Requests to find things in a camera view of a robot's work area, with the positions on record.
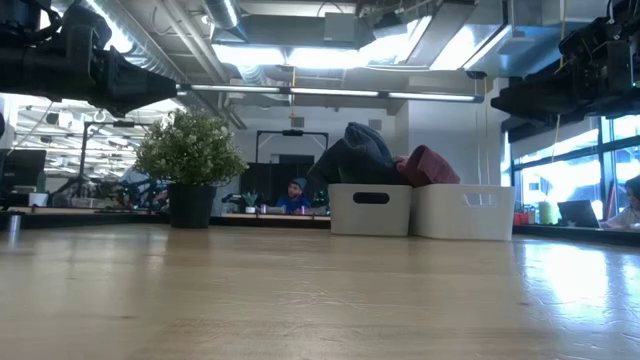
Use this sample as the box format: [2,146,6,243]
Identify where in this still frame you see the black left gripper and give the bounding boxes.
[63,3,179,118]

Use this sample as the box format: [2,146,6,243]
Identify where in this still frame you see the silver ventilation duct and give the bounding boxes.
[201,0,242,31]

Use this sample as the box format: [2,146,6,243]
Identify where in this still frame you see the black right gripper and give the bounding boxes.
[491,17,612,123]

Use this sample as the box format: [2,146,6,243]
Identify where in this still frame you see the potted green plant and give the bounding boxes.
[133,106,250,230]

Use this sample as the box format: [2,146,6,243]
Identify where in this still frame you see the white plastic bin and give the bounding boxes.
[408,183,516,242]

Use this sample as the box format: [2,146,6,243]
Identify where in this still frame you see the green cylindrical container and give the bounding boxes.
[538,200,559,226]

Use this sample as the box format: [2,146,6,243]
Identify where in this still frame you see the dark laptop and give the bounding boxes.
[556,199,603,230]

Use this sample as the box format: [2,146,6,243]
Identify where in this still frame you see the black computer monitor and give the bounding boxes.
[0,148,48,194]

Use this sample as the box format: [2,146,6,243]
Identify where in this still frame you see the maroon cap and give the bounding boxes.
[394,144,462,189]

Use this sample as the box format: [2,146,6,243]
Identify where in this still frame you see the black aluminium table frame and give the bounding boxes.
[0,207,640,248]

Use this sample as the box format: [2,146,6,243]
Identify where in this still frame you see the black gantry stand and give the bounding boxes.
[255,128,331,167]

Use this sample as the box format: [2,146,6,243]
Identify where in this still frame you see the long ceiling light fixture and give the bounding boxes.
[175,82,486,105]

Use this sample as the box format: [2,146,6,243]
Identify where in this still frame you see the grey plastic bin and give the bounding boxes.
[327,182,414,238]

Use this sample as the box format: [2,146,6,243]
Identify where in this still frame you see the person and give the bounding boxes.
[273,176,313,216]
[599,174,640,232]

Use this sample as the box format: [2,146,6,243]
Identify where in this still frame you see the blue denim cap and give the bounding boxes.
[306,138,412,187]

